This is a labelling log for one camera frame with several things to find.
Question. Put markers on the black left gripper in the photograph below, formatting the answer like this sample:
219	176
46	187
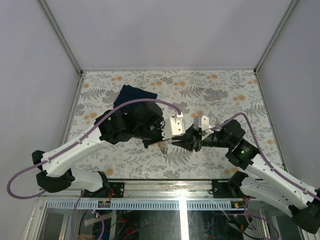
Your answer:
160	138

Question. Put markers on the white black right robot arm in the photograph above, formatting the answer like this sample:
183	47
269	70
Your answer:
259	177

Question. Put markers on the metal keyring with yellow grip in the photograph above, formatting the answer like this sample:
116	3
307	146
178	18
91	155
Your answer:
164	147

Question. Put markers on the dark navy folded cloth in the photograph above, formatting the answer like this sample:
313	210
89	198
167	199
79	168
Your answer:
129	93

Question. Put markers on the aluminium front rail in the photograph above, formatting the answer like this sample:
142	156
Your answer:
166	189

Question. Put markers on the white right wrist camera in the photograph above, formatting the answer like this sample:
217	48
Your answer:
202	123

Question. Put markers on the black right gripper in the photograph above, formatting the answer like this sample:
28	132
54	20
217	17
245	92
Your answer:
186	141

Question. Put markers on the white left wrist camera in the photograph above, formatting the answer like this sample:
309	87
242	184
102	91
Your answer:
173	127

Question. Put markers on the floral patterned table mat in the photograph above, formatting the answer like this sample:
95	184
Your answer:
218	94

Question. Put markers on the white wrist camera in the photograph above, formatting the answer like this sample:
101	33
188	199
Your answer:
173	127
202	123

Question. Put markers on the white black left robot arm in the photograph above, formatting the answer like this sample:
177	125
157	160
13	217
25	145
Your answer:
135	119

